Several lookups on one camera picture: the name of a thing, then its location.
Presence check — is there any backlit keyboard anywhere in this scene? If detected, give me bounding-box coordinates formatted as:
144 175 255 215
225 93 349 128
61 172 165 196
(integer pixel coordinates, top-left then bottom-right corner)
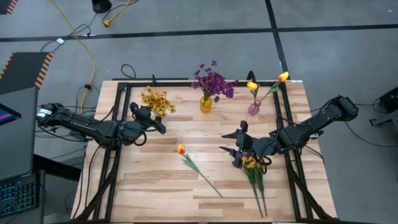
0 173 40 218

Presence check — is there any black floor equipment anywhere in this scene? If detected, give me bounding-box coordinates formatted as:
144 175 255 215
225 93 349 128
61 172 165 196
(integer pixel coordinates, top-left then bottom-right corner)
369 86 398 128

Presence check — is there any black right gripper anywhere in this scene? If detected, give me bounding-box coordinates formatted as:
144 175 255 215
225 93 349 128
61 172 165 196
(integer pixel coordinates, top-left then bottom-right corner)
219 120 274 169

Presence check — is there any yellow cable with plug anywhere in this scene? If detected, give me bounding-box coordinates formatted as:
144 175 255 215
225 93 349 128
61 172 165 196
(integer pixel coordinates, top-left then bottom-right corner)
102 0 131 28

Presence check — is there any long yellow floor cable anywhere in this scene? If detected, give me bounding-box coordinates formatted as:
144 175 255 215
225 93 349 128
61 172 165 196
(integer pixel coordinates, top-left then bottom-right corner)
49 0 96 111

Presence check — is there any large hazard-striped black mat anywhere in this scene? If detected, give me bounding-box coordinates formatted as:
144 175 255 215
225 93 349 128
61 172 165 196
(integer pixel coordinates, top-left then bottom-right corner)
0 52 55 96

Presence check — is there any yellow glass vase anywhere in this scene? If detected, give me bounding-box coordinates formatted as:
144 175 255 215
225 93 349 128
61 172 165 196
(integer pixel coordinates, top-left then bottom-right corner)
199 95 213 114

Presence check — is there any black floor cable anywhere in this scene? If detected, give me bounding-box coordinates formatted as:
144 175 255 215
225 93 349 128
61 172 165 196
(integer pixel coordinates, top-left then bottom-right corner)
40 12 99 54
343 102 398 155

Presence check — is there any small hazard-striped black mat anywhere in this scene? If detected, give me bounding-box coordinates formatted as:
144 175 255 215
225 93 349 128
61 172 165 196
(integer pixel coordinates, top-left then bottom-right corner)
0 0 19 16

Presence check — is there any black aluminium table frame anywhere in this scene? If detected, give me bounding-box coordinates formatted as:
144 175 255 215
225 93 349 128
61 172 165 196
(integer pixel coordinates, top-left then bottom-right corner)
72 79 340 224

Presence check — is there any small lit screen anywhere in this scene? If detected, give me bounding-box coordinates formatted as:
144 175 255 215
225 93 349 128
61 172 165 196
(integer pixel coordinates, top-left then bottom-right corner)
0 103 22 127

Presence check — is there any purple artificial flower bunch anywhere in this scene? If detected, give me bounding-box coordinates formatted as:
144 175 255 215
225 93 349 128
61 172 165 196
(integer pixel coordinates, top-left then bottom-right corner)
201 60 239 104
231 151 265 218
190 63 224 103

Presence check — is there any pink glass vase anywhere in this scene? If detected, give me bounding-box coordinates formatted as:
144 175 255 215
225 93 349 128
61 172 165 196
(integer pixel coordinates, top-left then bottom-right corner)
248 99 262 116

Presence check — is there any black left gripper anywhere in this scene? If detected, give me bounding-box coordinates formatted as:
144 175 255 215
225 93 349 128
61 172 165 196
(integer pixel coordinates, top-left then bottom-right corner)
119 101 167 146

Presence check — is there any black round stand base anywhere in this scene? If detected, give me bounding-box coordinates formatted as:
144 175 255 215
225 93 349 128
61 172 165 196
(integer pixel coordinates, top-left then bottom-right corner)
91 0 113 14

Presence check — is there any black cable loop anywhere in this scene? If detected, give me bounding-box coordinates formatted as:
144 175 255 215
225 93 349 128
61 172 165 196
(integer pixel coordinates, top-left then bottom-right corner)
120 63 137 80

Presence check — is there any yellow artificial tulip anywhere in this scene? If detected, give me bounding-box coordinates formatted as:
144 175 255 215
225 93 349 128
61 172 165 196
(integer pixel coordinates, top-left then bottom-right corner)
246 80 261 105

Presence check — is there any orange artificial tulip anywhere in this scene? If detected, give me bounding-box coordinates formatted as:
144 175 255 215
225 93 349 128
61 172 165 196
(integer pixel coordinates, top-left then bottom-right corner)
256 71 290 105
177 143 224 198

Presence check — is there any grey side desk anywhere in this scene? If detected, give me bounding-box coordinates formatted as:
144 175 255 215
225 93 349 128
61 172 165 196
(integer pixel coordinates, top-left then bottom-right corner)
0 86 39 181

